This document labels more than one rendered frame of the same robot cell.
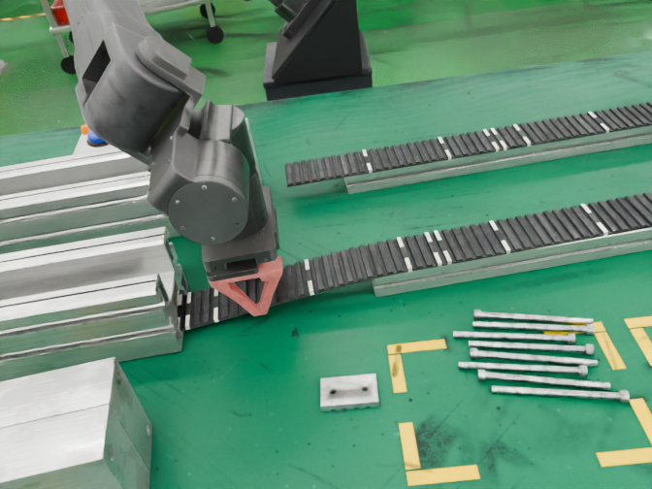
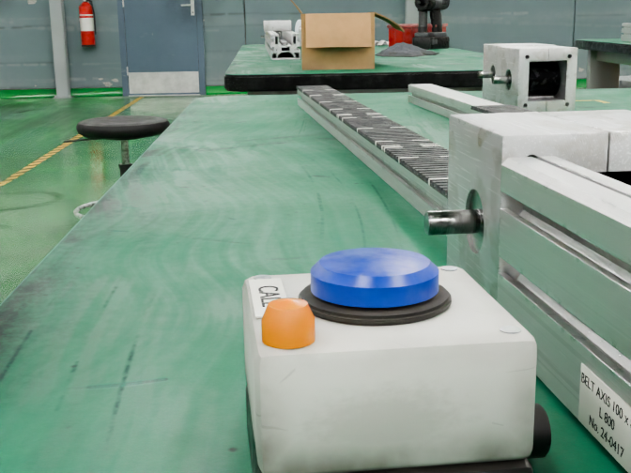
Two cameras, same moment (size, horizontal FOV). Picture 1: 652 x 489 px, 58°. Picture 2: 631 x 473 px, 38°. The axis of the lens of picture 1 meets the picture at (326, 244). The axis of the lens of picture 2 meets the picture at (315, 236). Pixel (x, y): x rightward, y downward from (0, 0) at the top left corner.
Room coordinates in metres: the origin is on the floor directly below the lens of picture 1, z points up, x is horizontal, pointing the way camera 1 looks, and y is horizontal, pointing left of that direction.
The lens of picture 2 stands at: (0.81, 0.56, 0.93)
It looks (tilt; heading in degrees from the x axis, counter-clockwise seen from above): 14 degrees down; 264
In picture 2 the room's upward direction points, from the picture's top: 1 degrees counter-clockwise
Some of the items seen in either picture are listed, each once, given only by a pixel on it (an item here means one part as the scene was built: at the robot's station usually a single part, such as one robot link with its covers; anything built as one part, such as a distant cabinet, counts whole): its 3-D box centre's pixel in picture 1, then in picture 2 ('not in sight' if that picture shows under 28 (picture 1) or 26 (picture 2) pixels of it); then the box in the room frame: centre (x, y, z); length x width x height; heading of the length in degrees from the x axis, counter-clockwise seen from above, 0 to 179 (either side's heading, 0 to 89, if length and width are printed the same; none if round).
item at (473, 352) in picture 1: (532, 358); not in sight; (0.32, -0.16, 0.78); 0.11 x 0.01 x 0.01; 73
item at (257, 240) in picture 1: (233, 205); not in sight; (0.44, 0.08, 0.91); 0.10 x 0.07 x 0.07; 2
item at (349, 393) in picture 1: (349, 392); not in sight; (0.31, 0.00, 0.78); 0.05 x 0.03 x 0.01; 85
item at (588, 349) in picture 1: (529, 346); not in sight; (0.33, -0.17, 0.78); 0.11 x 0.01 x 0.01; 74
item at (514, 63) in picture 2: not in sight; (527, 79); (0.34, -0.82, 0.83); 0.11 x 0.10 x 0.10; 2
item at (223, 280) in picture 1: (249, 271); not in sight; (0.43, 0.08, 0.84); 0.07 x 0.07 x 0.09; 2
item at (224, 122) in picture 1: (216, 149); not in sight; (0.44, 0.08, 0.97); 0.07 x 0.06 x 0.07; 179
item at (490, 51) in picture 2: not in sight; (510, 73); (0.32, -0.95, 0.83); 0.11 x 0.10 x 0.10; 0
